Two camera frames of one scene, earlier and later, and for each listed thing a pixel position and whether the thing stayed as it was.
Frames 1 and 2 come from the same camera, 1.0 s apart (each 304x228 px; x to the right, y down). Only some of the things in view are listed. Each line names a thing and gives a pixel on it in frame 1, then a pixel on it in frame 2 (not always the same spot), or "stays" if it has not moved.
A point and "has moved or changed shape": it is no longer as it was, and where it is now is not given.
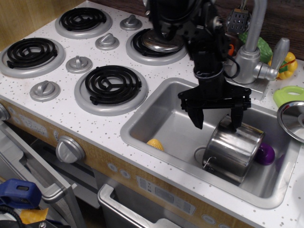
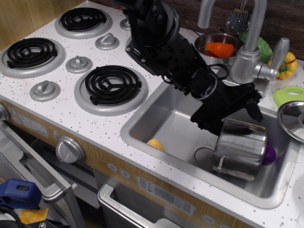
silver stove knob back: [131, 23] stays
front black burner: [111, 84] stays
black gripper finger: [236, 117] → [254, 111]
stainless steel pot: [231, 153] has moved or changed shape
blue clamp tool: [20, 194] stays
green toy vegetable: [266, 53] stays
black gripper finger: [196, 116] → [215, 127]
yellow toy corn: [155, 143] stays
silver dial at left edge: [4, 114] stays
